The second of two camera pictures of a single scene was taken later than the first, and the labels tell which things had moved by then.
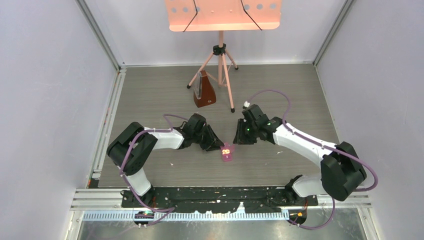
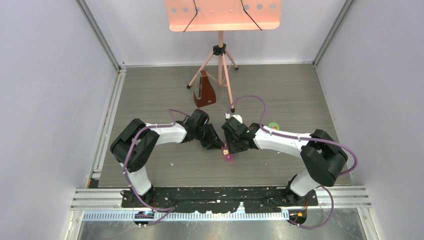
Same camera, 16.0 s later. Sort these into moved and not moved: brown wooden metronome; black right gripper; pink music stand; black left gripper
Moved: black right gripper
Not moved: brown wooden metronome; pink music stand; black left gripper
